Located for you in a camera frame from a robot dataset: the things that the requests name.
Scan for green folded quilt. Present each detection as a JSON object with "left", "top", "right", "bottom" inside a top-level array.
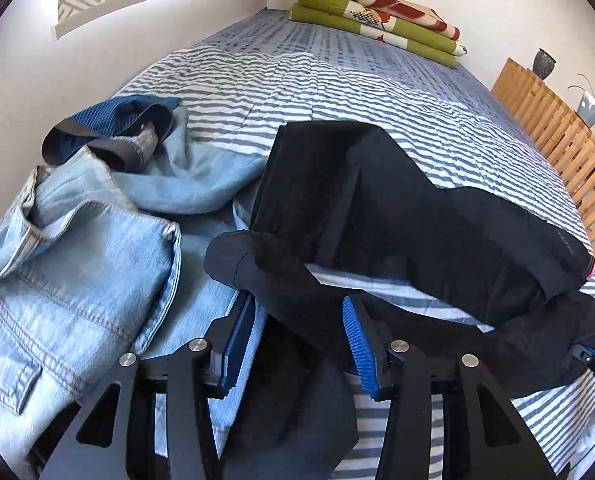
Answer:
[{"left": 289, "top": 0, "right": 467, "bottom": 68}]

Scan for light blue denim shirt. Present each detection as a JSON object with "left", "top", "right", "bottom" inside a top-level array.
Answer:
[{"left": 0, "top": 108, "right": 266, "bottom": 479}]

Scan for blue white striped quilt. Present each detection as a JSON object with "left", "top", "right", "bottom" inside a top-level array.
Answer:
[{"left": 119, "top": 11, "right": 595, "bottom": 474}]

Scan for black pants with pink waistband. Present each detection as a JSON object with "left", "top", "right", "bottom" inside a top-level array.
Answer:
[{"left": 204, "top": 122, "right": 595, "bottom": 479}]

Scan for red floral folded blanket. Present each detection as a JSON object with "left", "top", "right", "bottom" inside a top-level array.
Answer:
[{"left": 351, "top": 0, "right": 460, "bottom": 40}]

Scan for potted spider plant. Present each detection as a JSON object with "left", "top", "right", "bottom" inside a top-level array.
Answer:
[{"left": 569, "top": 73, "right": 595, "bottom": 128}]

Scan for wooden slatted bed rail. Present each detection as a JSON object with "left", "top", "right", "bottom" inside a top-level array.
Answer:
[{"left": 491, "top": 58, "right": 595, "bottom": 252}]

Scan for dark blue striped garment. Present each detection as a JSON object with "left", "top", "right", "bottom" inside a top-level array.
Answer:
[{"left": 42, "top": 94, "right": 180, "bottom": 172}]

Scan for dark ceramic pot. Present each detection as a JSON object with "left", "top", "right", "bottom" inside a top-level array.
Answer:
[{"left": 532, "top": 49, "right": 557, "bottom": 80}]

